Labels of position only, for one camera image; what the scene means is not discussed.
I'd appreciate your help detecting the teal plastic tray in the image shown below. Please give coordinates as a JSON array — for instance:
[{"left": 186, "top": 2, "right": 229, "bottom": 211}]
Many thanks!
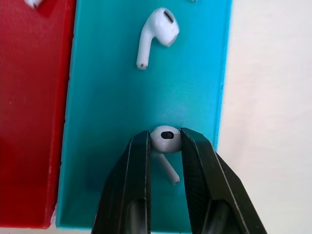
[{"left": 55, "top": 0, "right": 234, "bottom": 231}]

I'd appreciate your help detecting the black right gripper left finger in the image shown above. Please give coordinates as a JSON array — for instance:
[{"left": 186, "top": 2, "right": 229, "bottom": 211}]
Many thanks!
[{"left": 92, "top": 131, "right": 152, "bottom": 234}]

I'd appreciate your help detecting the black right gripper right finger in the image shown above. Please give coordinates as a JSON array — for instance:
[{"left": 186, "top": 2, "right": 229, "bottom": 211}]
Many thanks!
[{"left": 180, "top": 127, "right": 269, "bottom": 234}]

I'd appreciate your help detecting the white earbud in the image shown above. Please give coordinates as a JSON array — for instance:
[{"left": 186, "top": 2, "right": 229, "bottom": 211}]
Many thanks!
[
  {"left": 24, "top": 0, "right": 44, "bottom": 9},
  {"left": 149, "top": 125, "right": 183, "bottom": 186},
  {"left": 136, "top": 7, "right": 180, "bottom": 71}
]

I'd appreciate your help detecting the red plastic tray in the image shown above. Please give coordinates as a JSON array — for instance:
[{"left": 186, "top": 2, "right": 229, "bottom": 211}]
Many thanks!
[{"left": 0, "top": 0, "right": 77, "bottom": 229}]

